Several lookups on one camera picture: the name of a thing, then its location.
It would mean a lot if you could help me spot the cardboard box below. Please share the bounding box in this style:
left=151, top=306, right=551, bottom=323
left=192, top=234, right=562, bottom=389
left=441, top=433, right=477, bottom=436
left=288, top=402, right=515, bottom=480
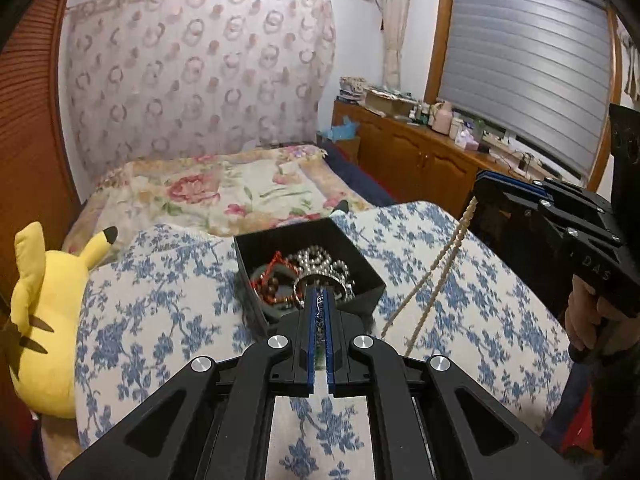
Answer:
left=364, top=87, right=418, bottom=117

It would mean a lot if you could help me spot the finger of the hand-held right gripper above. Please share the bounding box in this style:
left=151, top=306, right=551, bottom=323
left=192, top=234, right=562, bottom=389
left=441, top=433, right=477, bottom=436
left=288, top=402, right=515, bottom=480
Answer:
left=475, top=169, right=617, bottom=213
left=471, top=179, right=626, bottom=272

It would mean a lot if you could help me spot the light blue plastic bag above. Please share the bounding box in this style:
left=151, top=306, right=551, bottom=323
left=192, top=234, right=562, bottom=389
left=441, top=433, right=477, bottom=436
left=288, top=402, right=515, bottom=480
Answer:
left=325, top=116, right=360, bottom=140

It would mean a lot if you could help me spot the person's right hand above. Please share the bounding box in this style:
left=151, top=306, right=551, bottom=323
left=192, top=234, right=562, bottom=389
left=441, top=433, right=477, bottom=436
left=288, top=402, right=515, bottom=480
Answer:
left=565, top=277, right=608, bottom=353

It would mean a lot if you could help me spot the grey window blind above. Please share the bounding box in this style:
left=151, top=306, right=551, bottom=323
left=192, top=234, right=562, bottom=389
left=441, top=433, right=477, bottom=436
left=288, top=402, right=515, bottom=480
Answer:
left=437, top=0, right=613, bottom=181

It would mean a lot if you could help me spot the pink bottle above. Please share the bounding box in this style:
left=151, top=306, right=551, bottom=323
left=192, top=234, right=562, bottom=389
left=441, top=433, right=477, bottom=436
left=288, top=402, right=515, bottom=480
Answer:
left=432, top=101, right=453, bottom=133

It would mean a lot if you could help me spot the red bead bracelet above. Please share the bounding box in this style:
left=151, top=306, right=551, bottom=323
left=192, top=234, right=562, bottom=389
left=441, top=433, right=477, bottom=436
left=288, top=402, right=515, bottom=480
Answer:
left=257, top=251, right=301, bottom=306

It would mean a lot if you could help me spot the hanging beige cloth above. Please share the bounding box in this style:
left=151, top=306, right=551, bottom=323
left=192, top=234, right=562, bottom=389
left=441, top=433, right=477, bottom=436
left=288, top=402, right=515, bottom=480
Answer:
left=617, top=20, right=640, bottom=103

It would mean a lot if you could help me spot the cream pearl necklace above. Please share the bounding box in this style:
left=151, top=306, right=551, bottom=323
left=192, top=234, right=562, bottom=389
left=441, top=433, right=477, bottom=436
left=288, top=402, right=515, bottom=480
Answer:
left=380, top=197, right=478, bottom=358

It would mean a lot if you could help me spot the black jewelry box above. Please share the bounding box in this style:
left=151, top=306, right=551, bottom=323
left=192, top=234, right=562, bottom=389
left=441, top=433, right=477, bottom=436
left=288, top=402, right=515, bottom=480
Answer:
left=233, top=217, right=387, bottom=338

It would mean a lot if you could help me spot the beige window curtain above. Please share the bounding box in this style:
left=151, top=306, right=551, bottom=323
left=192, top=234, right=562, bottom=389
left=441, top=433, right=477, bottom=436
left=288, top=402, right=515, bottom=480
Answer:
left=381, top=0, right=413, bottom=88

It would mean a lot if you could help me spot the stack of floral boxes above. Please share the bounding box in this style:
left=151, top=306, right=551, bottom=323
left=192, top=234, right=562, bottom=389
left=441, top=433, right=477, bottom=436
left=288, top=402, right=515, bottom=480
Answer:
left=339, top=76, right=368, bottom=106

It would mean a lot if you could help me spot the brown louvered wardrobe door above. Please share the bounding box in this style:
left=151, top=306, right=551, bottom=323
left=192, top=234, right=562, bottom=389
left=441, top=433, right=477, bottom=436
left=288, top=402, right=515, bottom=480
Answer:
left=0, top=0, right=83, bottom=306

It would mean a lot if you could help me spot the pink floral blanket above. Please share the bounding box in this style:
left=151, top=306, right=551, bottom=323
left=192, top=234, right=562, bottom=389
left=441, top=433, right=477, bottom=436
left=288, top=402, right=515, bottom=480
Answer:
left=62, top=145, right=376, bottom=261

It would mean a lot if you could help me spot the navy bed sheet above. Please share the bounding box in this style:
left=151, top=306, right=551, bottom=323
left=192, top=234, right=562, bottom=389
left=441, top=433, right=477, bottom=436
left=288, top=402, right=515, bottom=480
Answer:
left=316, top=141, right=401, bottom=207

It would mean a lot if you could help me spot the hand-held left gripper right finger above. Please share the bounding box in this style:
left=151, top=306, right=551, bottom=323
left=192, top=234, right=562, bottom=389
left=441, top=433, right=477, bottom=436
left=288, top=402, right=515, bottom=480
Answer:
left=324, top=285, right=581, bottom=480

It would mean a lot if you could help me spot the silver bead necklace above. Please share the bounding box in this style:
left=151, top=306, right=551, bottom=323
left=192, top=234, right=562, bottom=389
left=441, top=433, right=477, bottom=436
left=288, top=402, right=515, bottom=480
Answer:
left=282, top=245, right=356, bottom=301

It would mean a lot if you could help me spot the wooden cabinet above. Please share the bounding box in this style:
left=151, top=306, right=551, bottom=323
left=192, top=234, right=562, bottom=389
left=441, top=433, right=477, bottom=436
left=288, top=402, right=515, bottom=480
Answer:
left=332, top=100, right=576, bottom=221

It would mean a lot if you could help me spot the white power strip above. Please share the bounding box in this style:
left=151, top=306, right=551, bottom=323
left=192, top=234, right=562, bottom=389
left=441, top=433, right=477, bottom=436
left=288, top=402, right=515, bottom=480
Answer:
left=487, top=140, right=543, bottom=168

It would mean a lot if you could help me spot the ring patterned wall curtain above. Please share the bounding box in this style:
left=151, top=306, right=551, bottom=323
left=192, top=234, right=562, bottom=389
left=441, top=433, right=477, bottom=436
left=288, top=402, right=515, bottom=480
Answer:
left=65, top=0, right=337, bottom=181

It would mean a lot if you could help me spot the silver bangle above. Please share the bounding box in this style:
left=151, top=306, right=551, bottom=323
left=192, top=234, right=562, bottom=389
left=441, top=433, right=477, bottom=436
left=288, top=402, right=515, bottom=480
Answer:
left=293, top=275, right=323, bottom=311

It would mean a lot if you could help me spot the yellow plush toy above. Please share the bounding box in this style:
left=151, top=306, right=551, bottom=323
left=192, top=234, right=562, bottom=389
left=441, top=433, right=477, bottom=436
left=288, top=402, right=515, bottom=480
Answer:
left=7, top=221, right=118, bottom=418

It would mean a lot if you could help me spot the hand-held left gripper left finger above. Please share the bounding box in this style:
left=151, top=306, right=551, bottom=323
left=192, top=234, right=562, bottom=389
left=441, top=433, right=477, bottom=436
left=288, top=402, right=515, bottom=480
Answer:
left=57, top=285, right=321, bottom=480

